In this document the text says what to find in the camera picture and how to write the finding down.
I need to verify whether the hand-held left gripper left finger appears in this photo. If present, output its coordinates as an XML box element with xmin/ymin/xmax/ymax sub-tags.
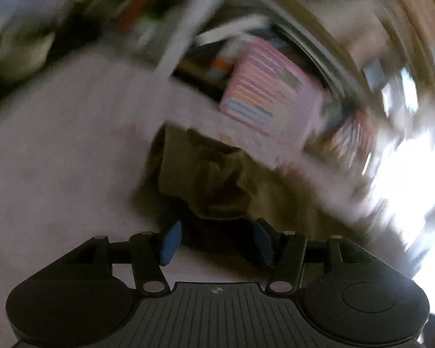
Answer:
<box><xmin>58</xmin><ymin>220</ymin><xmax>184</xmax><ymax>295</ymax></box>

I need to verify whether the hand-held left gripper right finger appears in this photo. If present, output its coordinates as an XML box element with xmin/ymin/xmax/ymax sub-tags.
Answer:
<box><xmin>253</xmin><ymin>218</ymin><xmax>382</xmax><ymax>295</ymax></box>

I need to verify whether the dark olive garment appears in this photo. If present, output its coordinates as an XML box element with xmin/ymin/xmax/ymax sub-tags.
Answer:
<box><xmin>134</xmin><ymin>126</ymin><xmax>349</xmax><ymax>252</ymax></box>

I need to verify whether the cartoon girl desk mat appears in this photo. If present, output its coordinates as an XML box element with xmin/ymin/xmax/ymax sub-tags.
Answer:
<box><xmin>0</xmin><ymin>49</ymin><xmax>416</xmax><ymax>348</ymax></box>

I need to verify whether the pink learning tablet toy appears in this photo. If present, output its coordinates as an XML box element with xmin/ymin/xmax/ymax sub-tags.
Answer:
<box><xmin>219</xmin><ymin>36</ymin><xmax>326</xmax><ymax>153</ymax></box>

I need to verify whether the white frame wooden bookshelf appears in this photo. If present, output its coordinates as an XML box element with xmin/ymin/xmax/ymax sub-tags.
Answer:
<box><xmin>76</xmin><ymin>0</ymin><xmax>435</xmax><ymax>175</ymax></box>

